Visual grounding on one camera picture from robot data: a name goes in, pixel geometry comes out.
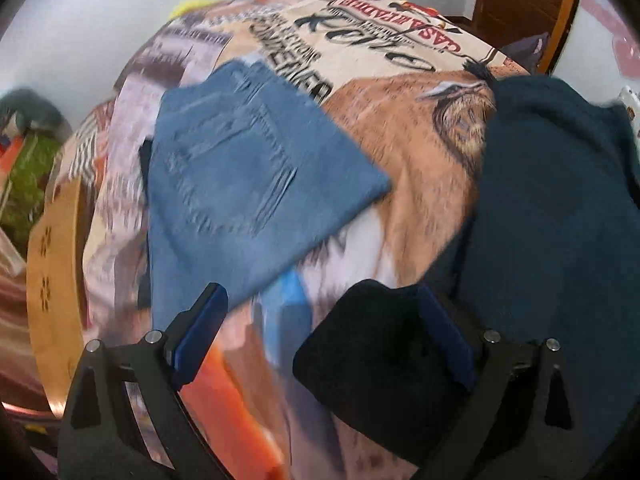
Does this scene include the printed bed blanket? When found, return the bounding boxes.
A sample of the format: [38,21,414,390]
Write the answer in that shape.
[49,0,521,479]

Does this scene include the green storage bag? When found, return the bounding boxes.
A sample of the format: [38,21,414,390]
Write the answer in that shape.
[1,132,61,257]

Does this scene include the white suitcase with stickers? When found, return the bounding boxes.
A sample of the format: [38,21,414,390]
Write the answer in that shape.
[618,86,640,138]

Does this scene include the dark navy pants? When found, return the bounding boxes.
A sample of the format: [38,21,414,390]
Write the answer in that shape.
[293,76,639,479]

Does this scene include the yellow foam bed rail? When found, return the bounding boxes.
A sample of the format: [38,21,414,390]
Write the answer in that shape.
[169,0,217,20]

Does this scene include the wooden door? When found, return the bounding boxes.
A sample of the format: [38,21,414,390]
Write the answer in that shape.
[471,0,579,73]

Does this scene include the grey cloth on floor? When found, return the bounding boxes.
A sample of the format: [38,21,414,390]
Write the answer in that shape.
[500,32,549,74]

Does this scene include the folded blue jeans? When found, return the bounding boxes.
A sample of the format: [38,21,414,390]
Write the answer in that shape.
[148,60,390,330]

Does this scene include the grey plush toy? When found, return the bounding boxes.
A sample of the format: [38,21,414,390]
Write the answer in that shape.
[1,88,63,133]

